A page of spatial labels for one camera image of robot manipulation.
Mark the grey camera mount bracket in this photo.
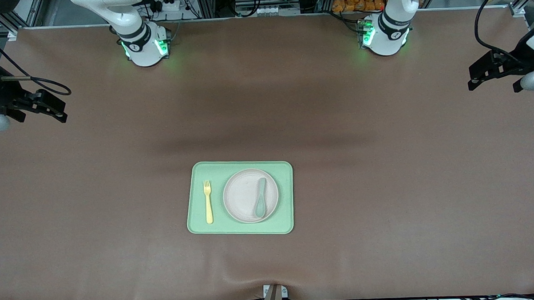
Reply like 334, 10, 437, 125
262, 284, 289, 300

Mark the brown table cover mat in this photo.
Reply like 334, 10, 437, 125
0, 5, 534, 300

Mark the yellow plastic fork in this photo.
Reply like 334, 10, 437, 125
203, 180, 214, 225

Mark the round off-white plate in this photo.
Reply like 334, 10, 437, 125
222, 168, 280, 225

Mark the white connector block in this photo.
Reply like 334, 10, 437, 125
242, 5, 281, 17

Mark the teal green plastic spoon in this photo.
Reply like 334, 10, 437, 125
253, 177, 269, 218

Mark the light green rectangular tray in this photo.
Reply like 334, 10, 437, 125
185, 158, 295, 238

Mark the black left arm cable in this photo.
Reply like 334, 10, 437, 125
473, 0, 526, 66

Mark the white power strip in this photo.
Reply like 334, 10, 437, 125
153, 0, 187, 13

